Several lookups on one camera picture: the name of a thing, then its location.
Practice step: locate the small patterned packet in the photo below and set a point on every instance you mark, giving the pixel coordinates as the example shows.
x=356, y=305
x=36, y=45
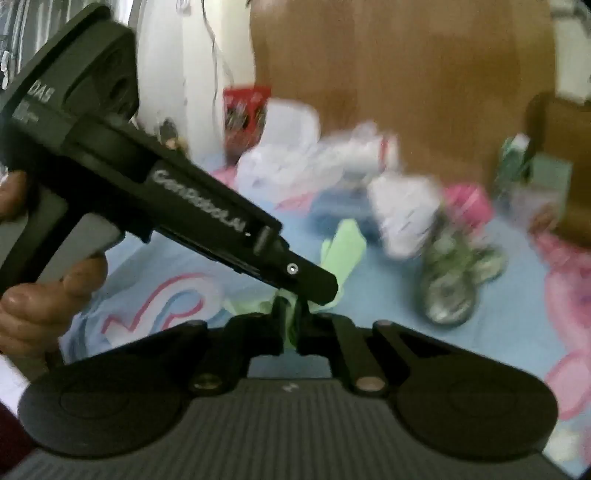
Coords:
x=450, y=281

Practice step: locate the green drink carton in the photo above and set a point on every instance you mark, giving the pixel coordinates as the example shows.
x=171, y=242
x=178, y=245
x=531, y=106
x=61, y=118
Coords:
x=511, y=159

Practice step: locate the pale green card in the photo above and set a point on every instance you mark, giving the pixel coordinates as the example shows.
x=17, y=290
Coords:
x=551, y=175

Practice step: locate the pink cloth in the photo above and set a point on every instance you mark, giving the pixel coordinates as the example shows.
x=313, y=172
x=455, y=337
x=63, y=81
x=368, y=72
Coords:
x=468, y=203

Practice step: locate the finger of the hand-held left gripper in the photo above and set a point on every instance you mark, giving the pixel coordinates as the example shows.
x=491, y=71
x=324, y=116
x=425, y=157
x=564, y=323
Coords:
x=302, y=274

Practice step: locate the white framed window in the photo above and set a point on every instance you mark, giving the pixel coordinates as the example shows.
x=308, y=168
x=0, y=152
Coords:
x=41, y=18

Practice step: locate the red packet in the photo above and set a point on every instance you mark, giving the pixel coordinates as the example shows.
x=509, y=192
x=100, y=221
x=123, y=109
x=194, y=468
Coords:
x=244, y=115

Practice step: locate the person's left hand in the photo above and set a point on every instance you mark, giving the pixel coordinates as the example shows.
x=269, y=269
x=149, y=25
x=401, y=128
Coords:
x=32, y=318

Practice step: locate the white tissue pack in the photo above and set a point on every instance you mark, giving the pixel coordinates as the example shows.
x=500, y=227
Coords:
x=406, y=217

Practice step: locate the plastic bag with white roll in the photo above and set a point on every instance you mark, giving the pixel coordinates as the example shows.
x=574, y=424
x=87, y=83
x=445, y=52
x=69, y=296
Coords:
x=304, y=157

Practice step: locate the light blue printed blanket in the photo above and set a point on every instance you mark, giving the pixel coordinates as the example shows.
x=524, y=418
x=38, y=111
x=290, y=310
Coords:
x=397, y=295

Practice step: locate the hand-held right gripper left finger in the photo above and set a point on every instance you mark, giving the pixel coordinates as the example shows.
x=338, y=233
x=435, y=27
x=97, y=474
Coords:
x=276, y=332

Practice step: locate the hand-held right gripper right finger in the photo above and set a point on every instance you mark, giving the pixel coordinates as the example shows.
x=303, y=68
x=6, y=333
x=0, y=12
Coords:
x=308, y=333

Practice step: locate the light green cloth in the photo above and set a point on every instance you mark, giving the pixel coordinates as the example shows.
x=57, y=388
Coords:
x=347, y=247

